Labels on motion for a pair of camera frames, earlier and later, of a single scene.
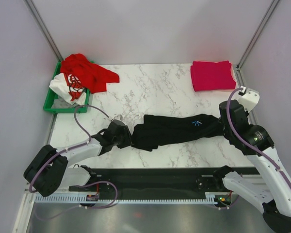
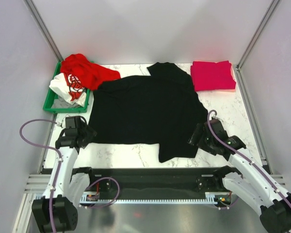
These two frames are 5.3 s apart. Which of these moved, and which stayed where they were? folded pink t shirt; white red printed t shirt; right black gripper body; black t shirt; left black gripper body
Moved: right black gripper body; black t shirt; left black gripper body
Stayed: folded pink t shirt; white red printed t shirt
